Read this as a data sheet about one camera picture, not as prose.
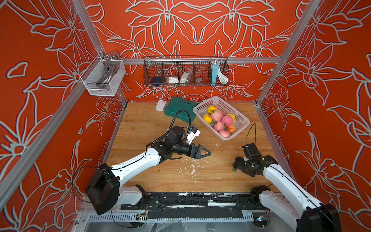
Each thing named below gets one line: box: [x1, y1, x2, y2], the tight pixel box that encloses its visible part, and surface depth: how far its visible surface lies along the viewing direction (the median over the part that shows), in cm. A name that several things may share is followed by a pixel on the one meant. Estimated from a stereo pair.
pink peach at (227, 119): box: [221, 114, 234, 127], surface depth 96 cm
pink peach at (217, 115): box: [211, 109, 225, 122], surface depth 100 cm
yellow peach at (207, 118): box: [202, 113, 213, 124], surface depth 102 cm
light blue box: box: [212, 61, 218, 84], surface depth 90 cm
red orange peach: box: [228, 124, 237, 133], surface depth 98 cm
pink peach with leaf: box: [214, 121, 225, 132], surface depth 99 cm
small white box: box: [155, 100, 167, 112], surface depth 119 cm
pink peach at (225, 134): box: [218, 129, 230, 139], surface depth 94 cm
